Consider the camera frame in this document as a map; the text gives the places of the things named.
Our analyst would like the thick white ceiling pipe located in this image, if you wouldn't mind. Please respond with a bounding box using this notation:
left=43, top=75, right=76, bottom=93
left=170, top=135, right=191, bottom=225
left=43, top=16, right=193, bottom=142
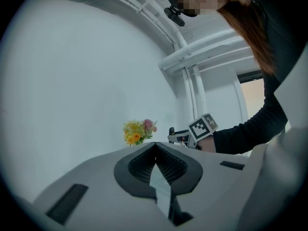
left=157, top=29, right=241, bottom=69
left=163, top=38, right=252, bottom=76

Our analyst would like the curved white ceiling pipe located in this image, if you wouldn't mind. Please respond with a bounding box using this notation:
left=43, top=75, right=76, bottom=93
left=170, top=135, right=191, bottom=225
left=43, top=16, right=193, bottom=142
left=103, top=0, right=188, bottom=55

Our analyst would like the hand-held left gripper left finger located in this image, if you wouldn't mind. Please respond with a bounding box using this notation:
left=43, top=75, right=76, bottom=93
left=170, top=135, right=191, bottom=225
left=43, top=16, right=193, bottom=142
left=32, top=142, right=179, bottom=231

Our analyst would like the thin white ceiling conduit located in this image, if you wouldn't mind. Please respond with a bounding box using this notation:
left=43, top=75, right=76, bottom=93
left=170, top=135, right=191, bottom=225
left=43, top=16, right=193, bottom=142
left=64, top=0, right=176, bottom=49

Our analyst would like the black head-worn camera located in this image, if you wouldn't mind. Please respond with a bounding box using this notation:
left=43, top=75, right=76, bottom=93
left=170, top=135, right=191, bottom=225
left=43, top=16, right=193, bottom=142
left=164, top=6, right=186, bottom=27

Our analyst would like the colourful flower bouquet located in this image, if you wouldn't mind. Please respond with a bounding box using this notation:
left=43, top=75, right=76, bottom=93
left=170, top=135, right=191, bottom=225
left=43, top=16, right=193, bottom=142
left=122, top=118, right=158, bottom=147

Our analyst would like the person's black top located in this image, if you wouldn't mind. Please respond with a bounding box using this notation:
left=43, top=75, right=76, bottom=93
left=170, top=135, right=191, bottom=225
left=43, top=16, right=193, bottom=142
left=218, top=0, right=308, bottom=101

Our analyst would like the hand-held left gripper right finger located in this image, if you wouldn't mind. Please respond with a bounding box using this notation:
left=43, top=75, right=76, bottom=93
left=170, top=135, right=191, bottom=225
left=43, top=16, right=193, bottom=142
left=155, top=142, right=251, bottom=218

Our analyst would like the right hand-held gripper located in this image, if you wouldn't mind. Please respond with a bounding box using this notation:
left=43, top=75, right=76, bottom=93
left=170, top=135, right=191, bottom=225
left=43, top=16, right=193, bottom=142
left=167, top=113, right=219, bottom=150

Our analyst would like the person's right forearm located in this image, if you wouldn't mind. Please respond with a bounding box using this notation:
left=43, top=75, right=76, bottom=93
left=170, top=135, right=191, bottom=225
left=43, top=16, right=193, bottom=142
left=198, top=100, right=289, bottom=155

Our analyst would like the black window frame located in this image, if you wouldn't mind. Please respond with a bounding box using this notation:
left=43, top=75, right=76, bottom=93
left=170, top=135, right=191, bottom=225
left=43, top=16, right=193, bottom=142
left=237, top=70, right=265, bottom=129

